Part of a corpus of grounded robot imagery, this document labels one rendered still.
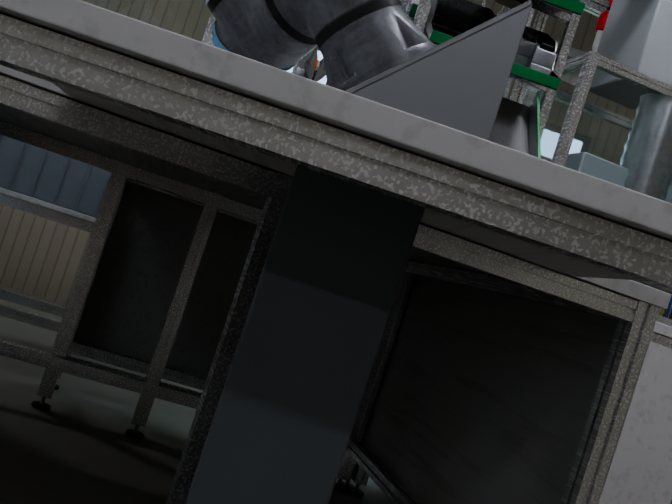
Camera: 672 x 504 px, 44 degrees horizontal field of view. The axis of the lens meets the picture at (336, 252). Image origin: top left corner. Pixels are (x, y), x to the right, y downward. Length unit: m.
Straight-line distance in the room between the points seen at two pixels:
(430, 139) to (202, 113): 0.21
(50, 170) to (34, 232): 1.99
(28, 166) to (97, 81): 2.68
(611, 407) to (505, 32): 0.88
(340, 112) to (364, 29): 0.28
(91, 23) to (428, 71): 0.36
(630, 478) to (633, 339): 1.02
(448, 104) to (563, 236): 0.21
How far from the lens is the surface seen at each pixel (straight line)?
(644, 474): 2.63
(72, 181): 3.46
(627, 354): 1.64
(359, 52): 1.02
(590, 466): 1.65
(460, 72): 0.94
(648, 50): 2.75
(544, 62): 1.74
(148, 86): 0.80
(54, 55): 0.82
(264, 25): 1.12
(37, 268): 5.42
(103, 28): 0.79
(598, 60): 2.58
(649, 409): 2.59
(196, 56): 0.77
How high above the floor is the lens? 0.70
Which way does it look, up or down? 2 degrees up
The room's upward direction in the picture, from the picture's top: 18 degrees clockwise
